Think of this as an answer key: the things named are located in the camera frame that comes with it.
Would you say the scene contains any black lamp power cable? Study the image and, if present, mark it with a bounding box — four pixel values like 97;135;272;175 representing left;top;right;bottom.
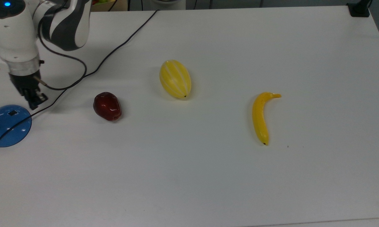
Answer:
0;9;160;148

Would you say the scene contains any red toy apple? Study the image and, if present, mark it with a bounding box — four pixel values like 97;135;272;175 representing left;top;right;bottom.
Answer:
93;92;122;121

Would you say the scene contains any black table clamp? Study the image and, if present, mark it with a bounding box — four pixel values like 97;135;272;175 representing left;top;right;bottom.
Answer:
347;0;371;18

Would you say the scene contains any blue round plate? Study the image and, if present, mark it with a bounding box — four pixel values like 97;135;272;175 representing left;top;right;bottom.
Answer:
0;105;32;148

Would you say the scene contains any yellow toy banana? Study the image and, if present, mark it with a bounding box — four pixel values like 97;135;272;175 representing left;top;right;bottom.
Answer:
252;92;282;146

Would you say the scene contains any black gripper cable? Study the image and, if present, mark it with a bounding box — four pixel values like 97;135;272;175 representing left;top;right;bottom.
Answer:
33;16;88;91

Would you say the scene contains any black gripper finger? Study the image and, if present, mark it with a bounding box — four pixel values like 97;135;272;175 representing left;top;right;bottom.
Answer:
26;91;39;110
35;89;48;103

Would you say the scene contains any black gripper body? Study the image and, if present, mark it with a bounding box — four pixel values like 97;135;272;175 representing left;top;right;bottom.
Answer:
9;71;44;96

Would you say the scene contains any yellow striped toy melon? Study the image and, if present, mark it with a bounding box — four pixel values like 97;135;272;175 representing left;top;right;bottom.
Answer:
159;60;192;99

